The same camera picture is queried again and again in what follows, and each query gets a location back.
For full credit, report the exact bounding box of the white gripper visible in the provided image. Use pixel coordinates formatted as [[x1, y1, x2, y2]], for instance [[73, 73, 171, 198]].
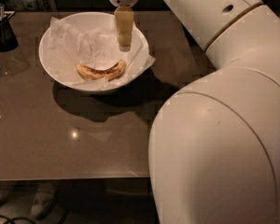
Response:
[[109, 0, 139, 52]]

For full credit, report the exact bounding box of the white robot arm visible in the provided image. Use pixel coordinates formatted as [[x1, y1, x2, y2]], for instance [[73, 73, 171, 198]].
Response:
[[148, 0, 280, 224]]

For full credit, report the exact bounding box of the white ceramic bowl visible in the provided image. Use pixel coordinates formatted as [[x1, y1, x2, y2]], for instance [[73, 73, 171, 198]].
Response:
[[38, 11, 150, 95]]

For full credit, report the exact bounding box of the white paper liner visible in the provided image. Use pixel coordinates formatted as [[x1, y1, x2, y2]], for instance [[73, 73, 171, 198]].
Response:
[[48, 16, 157, 91]]

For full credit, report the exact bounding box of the dark glass pen holder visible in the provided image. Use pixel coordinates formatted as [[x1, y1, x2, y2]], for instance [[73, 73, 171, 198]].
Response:
[[0, 3, 19, 52]]

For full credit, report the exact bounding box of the white shoe left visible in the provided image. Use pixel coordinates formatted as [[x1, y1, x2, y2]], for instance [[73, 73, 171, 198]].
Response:
[[0, 181, 16, 205]]

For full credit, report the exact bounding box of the black floor cable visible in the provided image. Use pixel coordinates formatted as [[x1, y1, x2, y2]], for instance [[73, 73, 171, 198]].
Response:
[[0, 214, 36, 224]]

